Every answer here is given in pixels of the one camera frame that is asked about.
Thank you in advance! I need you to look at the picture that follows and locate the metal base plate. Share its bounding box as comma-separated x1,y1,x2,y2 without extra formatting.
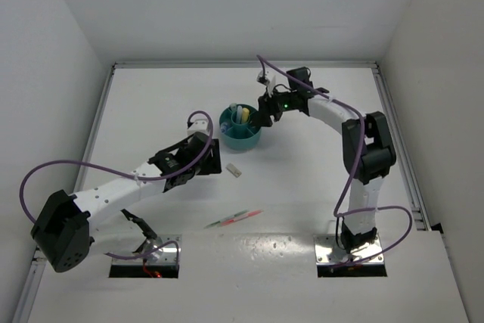
314,234,384,266
133,234,182,265

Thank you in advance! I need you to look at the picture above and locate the blue highlighter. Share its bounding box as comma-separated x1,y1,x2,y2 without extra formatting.
235,105,243,124

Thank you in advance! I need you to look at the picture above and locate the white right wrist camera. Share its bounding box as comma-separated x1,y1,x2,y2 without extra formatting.
256,70,276,98

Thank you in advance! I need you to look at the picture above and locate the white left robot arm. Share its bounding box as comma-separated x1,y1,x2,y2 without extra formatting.
31,132,222,273

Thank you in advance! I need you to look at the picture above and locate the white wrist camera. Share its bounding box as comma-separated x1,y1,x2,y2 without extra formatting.
187,119,209,136
256,70,276,98

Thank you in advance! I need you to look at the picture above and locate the pink pen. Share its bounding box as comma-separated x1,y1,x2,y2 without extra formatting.
220,210,263,226

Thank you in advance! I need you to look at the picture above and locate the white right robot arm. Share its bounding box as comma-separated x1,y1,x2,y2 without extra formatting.
250,67,396,253

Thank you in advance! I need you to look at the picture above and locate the yellow highlighter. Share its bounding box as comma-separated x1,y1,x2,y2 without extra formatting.
240,107,250,124

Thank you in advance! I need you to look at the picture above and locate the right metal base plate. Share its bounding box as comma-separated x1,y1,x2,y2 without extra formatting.
314,234,384,266

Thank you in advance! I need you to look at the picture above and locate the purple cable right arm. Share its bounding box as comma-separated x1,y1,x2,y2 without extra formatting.
256,54,413,267

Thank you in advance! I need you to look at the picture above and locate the green pen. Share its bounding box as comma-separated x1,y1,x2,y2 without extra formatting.
204,210,249,229

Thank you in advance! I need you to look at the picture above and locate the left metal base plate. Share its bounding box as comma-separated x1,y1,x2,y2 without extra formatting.
133,234,182,265

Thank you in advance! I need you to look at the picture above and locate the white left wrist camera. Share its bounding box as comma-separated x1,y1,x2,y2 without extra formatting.
187,119,209,136

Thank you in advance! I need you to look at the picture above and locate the beige eraser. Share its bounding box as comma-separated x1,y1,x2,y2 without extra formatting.
226,163,241,178

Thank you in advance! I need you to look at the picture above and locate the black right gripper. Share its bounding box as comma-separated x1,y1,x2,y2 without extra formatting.
253,85,298,127

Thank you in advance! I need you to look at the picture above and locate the teal round divided organizer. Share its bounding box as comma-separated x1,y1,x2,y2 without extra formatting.
219,104,262,151

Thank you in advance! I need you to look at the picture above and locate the clear blue glue stick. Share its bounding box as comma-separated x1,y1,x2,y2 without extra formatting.
220,122,231,134

